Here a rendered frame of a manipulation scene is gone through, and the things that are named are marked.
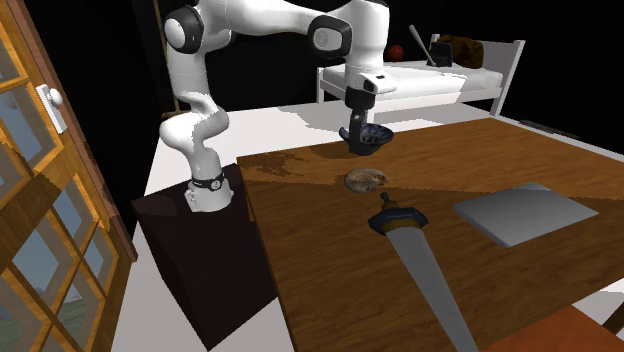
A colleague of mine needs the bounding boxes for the white bed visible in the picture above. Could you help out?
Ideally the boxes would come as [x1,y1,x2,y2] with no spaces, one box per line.
[316,24,527,120]

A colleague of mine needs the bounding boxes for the reddish brown chair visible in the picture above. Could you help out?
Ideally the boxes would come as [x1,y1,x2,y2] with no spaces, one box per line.
[479,301,624,352]

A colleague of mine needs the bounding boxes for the dark blue patterned bowl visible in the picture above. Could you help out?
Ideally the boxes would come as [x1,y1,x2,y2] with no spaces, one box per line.
[338,122,395,157]

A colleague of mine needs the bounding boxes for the wooden door with glass panes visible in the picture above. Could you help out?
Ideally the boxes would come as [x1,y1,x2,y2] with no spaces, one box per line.
[0,0,139,352]

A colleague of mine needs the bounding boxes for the brown speckled round object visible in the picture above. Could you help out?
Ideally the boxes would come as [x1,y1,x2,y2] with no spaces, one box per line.
[343,167,390,194]

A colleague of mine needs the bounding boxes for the grey flat laptop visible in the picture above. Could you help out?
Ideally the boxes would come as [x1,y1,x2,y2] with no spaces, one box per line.
[451,182,600,249]

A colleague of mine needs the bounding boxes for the brown wooden table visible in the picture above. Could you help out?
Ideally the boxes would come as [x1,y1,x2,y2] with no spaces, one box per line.
[236,116,624,352]

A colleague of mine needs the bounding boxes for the grey sword blue gold hilt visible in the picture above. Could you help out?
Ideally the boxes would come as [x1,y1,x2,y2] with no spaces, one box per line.
[366,191,482,352]

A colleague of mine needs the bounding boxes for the dark robot stand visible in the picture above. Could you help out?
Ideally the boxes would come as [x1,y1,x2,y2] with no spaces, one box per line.
[130,163,282,352]

